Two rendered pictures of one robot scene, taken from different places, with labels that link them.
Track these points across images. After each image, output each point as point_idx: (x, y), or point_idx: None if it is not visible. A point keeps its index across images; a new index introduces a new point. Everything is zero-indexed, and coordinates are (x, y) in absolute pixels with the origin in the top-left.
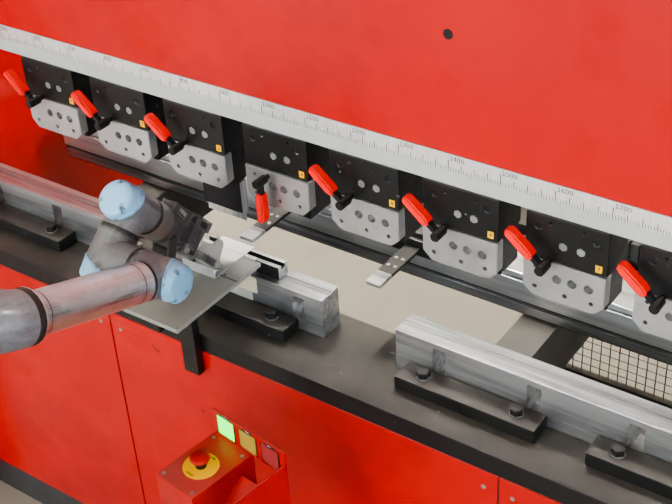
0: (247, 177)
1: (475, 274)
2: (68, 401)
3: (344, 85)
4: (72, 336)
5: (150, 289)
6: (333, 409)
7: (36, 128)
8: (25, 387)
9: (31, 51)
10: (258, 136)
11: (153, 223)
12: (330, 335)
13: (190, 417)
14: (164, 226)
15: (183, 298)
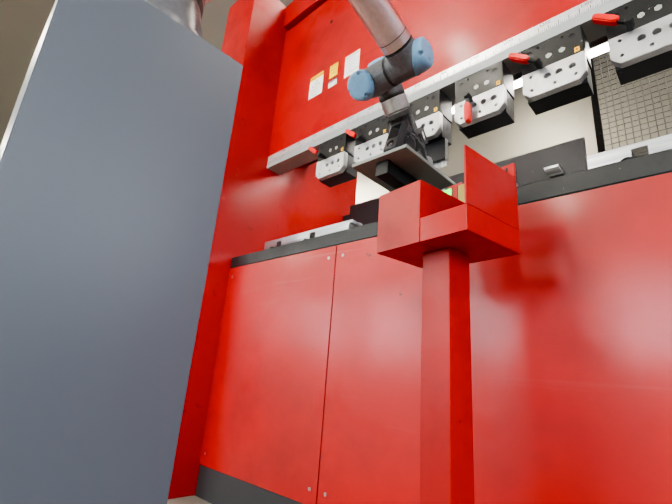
0: (455, 112)
1: (669, 44)
2: (281, 360)
3: (533, 5)
4: (302, 288)
5: (407, 31)
6: (541, 202)
7: None
8: (250, 367)
9: (326, 137)
10: (466, 81)
11: (399, 87)
12: None
13: (386, 309)
14: (404, 98)
15: (427, 58)
